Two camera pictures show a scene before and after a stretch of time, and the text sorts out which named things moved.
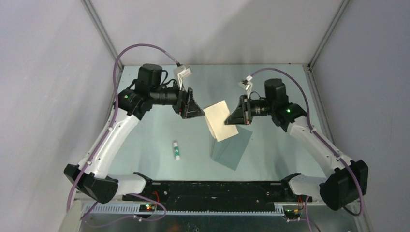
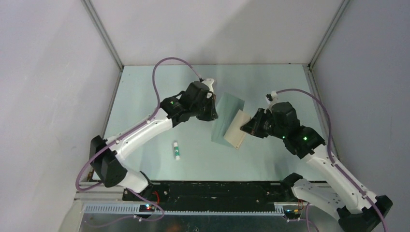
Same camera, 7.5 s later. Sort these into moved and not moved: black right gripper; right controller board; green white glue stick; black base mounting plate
Moved: black right gripper
Not moved: right controller board; green white glue stick; black base mounting plate
